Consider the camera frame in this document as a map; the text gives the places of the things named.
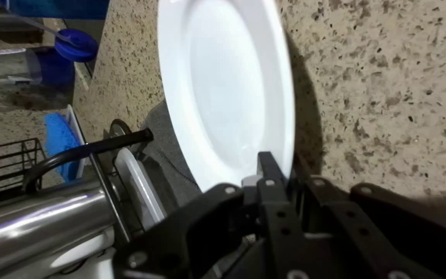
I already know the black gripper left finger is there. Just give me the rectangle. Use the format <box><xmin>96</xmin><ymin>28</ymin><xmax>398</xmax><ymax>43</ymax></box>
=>
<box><xmin>241</xmin><ymin>152</ymin><xmax>316</xmax><ymax>279</ymax></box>

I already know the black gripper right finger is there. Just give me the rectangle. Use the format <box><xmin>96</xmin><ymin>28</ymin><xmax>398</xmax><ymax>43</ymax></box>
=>
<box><xmin>292</xmin><ymin>157</ymin><xmax>418</xmax><ymax>279</ymax></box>

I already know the white dinner plate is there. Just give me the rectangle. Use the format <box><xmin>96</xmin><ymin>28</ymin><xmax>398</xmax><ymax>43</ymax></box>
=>
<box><xmin>158</xmin><ymin>0</ymin><xmax>296</xmax><ymax>192</ymax></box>

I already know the steel thermos bottle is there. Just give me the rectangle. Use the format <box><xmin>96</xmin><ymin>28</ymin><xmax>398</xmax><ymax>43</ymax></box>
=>
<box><xmin>0</xmin><ymin>189</ymin><xmax>114</xmax><ymax>279</ymax></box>

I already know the blue water bottle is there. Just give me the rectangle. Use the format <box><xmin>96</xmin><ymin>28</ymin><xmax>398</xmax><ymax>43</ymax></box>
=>
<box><xmin>25</xmin><ymin>28</ymin><xmax>99</xmax><ymax>91</ymax></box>

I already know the black wire dish rack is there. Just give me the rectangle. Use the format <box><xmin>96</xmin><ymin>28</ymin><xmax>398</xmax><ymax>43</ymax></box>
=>
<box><xmin>0</xmin><ymin>118</ymin><xmax>182</xmax><ymax>245</ymax></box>

